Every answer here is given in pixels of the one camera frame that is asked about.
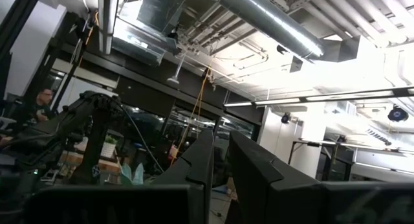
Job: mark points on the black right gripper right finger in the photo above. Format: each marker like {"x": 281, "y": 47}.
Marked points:
{"x": 258, "y": 185}

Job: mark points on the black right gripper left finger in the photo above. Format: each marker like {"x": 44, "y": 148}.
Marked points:
{"x": 200, "y": 159}

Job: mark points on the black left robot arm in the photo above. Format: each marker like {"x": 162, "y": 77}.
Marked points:
{"x": 93, "y": 136}

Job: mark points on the small potted plant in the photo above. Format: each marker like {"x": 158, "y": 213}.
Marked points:
{"x": 108, "y": 149}

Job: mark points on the long LED light bar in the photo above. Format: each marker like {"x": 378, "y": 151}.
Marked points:
{"x": 323, "y": 99}

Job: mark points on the person with glasses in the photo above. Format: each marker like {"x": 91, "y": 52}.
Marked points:
{"x": 43, "y": 102}

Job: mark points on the hanging LED light bar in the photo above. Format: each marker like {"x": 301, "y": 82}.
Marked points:
{"x": 108, "y": 20}

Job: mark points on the round black ceiling camera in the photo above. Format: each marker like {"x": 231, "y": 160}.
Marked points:
{"x": 398, "y": 114}
{"x": 285, "y": 118}

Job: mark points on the round silver air duct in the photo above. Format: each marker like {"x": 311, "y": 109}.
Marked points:
{"x": 275, "y": 20}

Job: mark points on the rectangular metal air duct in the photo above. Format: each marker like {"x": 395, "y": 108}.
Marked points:
{"x": 155, "y": 7}

